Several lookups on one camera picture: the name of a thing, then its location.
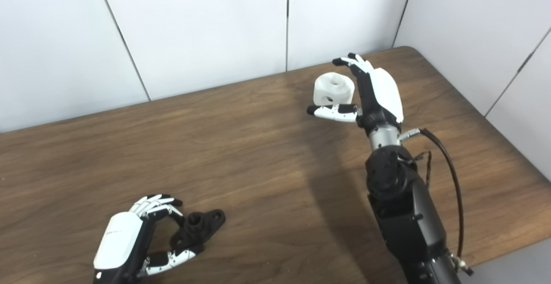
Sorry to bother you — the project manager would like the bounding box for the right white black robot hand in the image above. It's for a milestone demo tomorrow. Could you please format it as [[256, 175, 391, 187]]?
[[306, 53, 404, 136]]

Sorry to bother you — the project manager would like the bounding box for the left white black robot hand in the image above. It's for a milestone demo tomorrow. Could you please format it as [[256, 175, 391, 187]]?
[[93, 194, 203, 284]]

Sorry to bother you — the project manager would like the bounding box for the round white piece with holes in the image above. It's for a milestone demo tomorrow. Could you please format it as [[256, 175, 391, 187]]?
[[313, 72, 356, 106]]

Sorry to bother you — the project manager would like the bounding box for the black flanged holder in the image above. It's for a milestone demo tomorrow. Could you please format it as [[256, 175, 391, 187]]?
[[171, 209, 226, 254]]

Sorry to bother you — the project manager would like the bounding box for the thin black wire right arm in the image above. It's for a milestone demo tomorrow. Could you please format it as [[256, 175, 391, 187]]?
[[405, 151, 432, 190]]

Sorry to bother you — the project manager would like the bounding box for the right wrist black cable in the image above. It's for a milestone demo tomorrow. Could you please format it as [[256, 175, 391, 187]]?
[[399, 128, 474, 276]]

